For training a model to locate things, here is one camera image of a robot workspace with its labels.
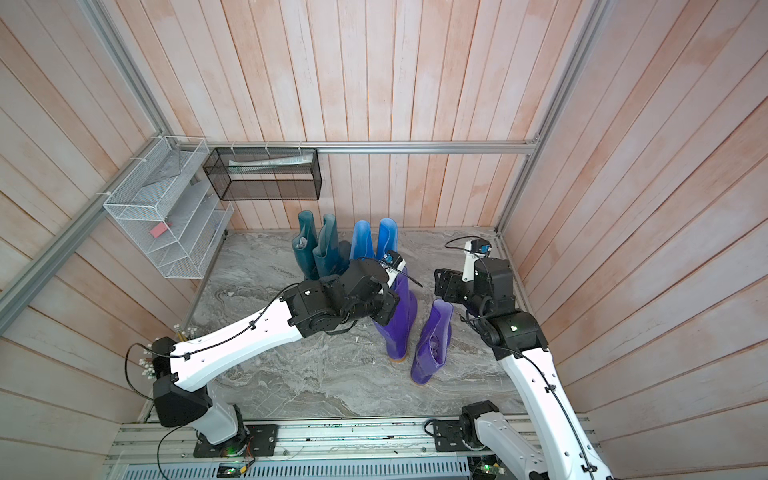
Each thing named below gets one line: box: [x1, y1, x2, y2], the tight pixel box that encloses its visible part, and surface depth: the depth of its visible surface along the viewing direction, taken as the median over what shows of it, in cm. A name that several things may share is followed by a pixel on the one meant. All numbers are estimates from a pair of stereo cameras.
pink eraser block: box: [150, 222, 168, 238], surface depth 84 cm
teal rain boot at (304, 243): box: [292, 210, 319, 281], surface depth 86 cm
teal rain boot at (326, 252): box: [313, 213, 340, 277], surface depth 87 cm
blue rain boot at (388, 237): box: [377, 218, 399, 261], surface depth 87 cm
